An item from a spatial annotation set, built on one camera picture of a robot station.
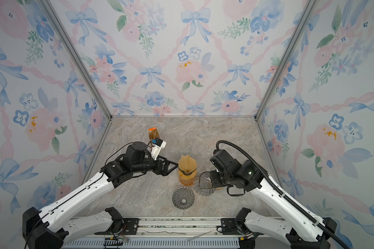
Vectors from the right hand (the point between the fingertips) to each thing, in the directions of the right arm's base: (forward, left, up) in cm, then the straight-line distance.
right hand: (212, 178), depth 69 cm
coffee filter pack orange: (+34, +34, -11) cm, 49 cm away
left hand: (+6, +18, +3) cm, 19 cm away
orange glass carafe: (+4, +12, -11) cm, 16 cm away
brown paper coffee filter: (+11, +12, -7) cm, 18 cm away
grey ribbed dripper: (-4, +14, -17) cm, 22 cm away
